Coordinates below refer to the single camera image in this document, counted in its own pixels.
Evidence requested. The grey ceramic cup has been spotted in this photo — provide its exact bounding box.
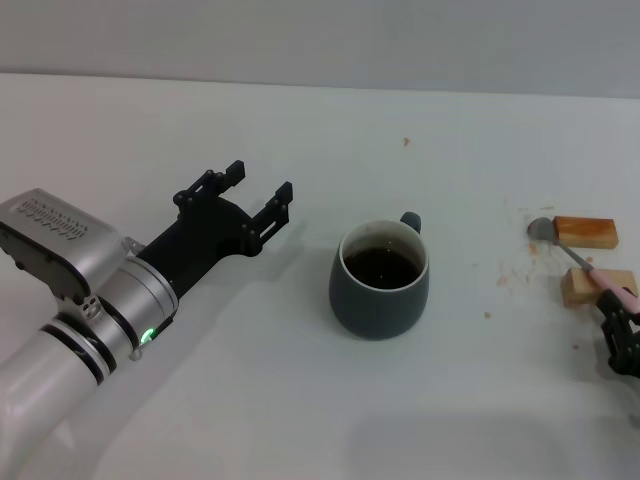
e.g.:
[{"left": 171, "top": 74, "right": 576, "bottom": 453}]
[{"left": 328, "top": 211, "right": 431, "bottom": 341}]

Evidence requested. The dark coffee liquid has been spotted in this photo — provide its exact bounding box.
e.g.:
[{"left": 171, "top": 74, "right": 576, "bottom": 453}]
[{"left": 344, "top": 245, "right": 424, "bottom": 290}]

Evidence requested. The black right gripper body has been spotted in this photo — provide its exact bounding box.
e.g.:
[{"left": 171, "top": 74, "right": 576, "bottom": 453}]
[{"left": 612, "top": 334, "right": 640, "bottom": 379}]

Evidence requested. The stained wooden block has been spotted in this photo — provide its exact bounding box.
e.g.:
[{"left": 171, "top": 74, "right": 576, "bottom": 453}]
[{"left": 552, "top": 215, "right": 620, "bottom": 250}]

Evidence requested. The pink handled metal spoon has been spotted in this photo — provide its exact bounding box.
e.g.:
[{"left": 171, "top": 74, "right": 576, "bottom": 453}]
[{"left": 527, "top": 217, "right": 640, "bottom": 309}]

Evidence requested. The pale notched wooden block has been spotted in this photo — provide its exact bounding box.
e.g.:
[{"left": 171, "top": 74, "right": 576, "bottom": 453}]
[{"left": 560, "top": 267, "right": 640, "bottom": 307}]

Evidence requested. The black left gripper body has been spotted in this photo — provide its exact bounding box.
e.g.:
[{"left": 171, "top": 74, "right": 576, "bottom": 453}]
[{"left": 135, "top": 195, "right": 251, "bottom": 296}]

